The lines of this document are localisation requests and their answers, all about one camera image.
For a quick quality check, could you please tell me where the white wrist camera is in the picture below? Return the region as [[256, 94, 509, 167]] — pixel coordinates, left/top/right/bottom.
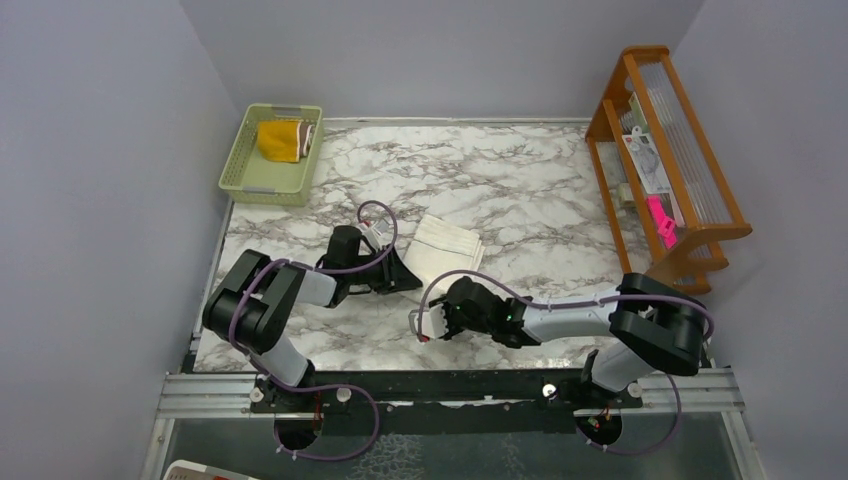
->
[[408, 304, 448, 343], [363, 219, 394, 251]]

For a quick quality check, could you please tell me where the orange wooden rack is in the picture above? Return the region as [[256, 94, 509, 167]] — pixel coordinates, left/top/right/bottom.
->
[[585, 45, 752, 296]]

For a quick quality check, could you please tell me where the pink plastic item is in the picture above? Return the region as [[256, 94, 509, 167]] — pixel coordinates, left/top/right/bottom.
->
[[646, 194, 682, 249]]

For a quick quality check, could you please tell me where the cream white towel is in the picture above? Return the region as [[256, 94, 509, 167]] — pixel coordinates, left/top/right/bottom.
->
[[403, 214, 485, 291]]

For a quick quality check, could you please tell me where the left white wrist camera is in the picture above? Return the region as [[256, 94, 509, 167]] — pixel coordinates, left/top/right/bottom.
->
[[363, 219, 394, 251]]

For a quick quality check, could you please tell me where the green plastic basket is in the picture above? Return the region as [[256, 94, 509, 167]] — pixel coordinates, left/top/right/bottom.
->
[[218, 103, 324, 207]]

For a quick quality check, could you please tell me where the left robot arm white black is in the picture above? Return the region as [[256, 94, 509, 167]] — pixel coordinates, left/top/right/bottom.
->
[[202, 225, 423, 411]]

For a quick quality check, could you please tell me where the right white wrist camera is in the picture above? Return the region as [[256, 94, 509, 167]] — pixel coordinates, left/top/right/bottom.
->
[[408, 304, 448, 343]]

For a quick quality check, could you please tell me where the red white box corner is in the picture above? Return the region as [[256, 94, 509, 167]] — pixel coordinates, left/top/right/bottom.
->
[[162, 460, 257, 480]]

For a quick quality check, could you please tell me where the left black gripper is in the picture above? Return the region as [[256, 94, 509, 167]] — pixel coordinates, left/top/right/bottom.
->
[[346, 243, 422, 293]]

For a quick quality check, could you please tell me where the brown yellow bear towel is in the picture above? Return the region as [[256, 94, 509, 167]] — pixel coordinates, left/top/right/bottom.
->
[[257, 120, 317, 163]]

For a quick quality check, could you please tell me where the white packaged item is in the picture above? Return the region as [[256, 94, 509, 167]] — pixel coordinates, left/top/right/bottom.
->
[[622, 126, 672, 195]]

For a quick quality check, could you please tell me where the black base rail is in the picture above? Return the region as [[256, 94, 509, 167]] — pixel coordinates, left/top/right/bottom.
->
[[249, 368, 643, 436]]

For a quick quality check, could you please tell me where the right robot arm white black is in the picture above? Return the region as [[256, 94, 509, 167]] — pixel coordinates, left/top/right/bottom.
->
[[409, 270, 715, 407]]

